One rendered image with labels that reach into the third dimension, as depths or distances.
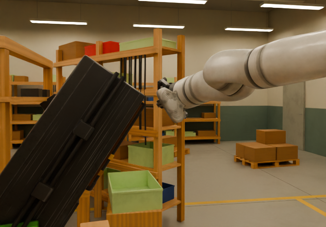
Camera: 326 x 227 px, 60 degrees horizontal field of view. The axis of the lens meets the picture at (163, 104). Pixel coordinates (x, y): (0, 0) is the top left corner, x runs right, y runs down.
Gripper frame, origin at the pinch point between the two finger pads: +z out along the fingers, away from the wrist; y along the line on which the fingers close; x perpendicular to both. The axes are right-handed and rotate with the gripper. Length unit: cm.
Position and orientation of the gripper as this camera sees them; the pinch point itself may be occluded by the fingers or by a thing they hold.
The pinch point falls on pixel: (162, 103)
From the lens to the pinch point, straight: 82.5
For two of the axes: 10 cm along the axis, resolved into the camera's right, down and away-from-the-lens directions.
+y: -5.2, -8.5, -1.0
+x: -7.4, 5.1, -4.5
